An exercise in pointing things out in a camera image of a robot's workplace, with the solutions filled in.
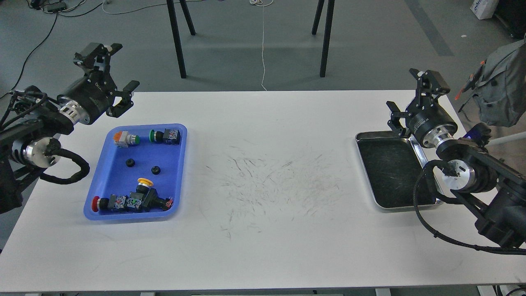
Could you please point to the red push button switch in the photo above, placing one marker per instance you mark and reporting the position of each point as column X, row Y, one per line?
column 114, row 203

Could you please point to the yellow mushroom push button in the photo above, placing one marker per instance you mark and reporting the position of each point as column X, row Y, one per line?
column 144, row 185

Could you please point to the silver metal tray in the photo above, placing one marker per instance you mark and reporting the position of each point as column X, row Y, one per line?
column 392, row 165

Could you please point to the black table leg left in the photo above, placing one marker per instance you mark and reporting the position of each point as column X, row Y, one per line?
column 175, row 32

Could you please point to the orange push button switch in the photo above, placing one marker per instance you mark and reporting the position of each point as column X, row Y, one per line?
column 124, row 139

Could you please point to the black switch with red wires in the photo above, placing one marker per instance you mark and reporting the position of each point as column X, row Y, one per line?
column 139, row 202

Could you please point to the white cardboard box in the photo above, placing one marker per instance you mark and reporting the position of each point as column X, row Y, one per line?
column 484, row 9

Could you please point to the blue plastic tray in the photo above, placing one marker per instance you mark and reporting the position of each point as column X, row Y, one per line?
column 113, row 177

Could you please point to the black power strip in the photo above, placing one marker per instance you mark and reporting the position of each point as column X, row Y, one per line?
column 54, row 7

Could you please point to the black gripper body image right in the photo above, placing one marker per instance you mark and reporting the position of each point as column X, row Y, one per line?
column 428, row 122

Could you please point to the grey backpack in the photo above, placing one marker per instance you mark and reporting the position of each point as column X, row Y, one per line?
column 498, row 85

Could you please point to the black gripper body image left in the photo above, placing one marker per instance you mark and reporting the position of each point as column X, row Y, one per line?
column 88, row 98

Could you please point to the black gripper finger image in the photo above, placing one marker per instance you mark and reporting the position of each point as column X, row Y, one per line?
column 394, row 121
column 429, row 83
column 126, row 100
column 87, row 58

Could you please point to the green push button switch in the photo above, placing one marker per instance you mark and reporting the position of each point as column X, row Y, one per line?
column 167, row 136

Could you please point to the black table leg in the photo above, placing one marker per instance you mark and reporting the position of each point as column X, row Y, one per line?
column 327, row 31
column 175, row 32

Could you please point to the black table leg right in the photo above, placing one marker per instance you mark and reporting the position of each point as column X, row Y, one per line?
column 327, row 31

